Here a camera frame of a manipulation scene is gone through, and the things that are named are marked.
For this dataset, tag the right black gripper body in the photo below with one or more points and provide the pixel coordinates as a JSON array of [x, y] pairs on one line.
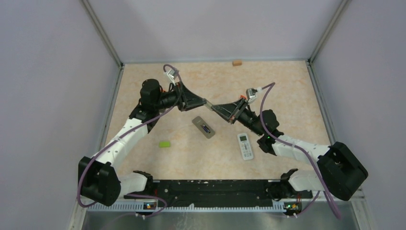
[[244, 116]]

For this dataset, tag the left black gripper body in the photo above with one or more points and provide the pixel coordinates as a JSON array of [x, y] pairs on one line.
[[167, 98]]

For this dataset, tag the white remote control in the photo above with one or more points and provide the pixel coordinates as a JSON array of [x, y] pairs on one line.
[[245, 147], [198, 121]]

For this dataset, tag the grey battery cover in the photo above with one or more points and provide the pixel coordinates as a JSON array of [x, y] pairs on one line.
[[208, 105]]

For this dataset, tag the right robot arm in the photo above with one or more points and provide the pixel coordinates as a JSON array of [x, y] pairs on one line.
[[337, 168]]

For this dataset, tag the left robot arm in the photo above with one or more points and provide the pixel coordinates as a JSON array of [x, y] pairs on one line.
[[98, 179]]

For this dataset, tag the green block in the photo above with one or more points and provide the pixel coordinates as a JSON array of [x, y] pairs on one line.
[[164, 144]]

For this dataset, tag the tan wooden block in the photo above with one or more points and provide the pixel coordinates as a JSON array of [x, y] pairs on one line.
[[236, 63]]

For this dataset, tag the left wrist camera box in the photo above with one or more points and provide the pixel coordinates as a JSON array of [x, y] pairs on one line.
[[171, 75]]

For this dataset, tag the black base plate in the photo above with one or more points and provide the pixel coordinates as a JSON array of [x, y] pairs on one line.
[[222, 193]]

